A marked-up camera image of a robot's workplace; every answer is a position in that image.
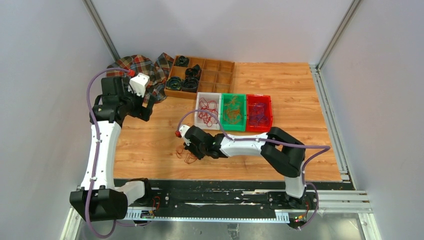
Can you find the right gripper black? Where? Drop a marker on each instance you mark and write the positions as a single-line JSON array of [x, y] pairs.
[[190, 149]]

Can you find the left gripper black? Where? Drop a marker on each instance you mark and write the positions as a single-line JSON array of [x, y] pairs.
[[142, 112]]

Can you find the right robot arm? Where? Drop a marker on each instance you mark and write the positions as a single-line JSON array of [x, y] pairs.
[[282, 151]]

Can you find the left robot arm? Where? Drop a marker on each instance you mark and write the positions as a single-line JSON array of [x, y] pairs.
[[98, 199]]

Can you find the white plastic bin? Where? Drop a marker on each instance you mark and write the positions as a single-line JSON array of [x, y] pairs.
[[210, 104]]

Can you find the plaid cloth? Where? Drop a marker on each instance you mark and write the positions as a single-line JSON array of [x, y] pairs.
[[158, 72]]

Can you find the rolled blue yellow floral cloth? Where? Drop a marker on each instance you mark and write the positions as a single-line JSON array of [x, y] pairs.
[[174, 83]]

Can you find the green plastic bin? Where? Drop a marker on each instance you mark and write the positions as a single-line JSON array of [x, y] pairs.
[[233, 112]]

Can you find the rolled dark floral cloth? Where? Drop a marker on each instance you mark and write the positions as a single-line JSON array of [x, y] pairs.
[[190, 84]]

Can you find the rolled dark cloth top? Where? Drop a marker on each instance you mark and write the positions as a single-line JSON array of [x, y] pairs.
[[182, 61]]

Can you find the red plastic bin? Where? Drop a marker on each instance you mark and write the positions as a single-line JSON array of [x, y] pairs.
[[259, 113]]

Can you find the rolled dark cloth middle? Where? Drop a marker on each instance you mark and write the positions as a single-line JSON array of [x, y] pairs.
[[193, 72]]

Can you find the wooden compartment tray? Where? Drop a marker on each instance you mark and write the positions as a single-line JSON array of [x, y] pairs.
[[216, 76]]

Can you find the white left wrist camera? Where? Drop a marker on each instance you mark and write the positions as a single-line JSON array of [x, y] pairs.
[[138, 84]]

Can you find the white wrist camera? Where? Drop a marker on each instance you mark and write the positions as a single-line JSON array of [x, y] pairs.
[[138, 84], [181, 133]]

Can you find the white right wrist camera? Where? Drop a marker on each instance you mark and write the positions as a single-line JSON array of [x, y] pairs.
[[181, 133]]

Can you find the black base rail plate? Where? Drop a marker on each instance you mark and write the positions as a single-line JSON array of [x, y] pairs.
[[218, 198]]

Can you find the white slotted cable duct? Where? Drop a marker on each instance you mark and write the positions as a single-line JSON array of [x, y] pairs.
[[139, 215]]

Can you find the left aluminium frame post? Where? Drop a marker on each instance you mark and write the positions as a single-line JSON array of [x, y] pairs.
[[97, 20]]

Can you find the aluminium frame post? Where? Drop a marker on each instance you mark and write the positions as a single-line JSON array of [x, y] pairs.
[[97, 20], [347, 17]]

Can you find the right aluminium frame post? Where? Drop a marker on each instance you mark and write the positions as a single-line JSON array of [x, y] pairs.
[[347, 17]]

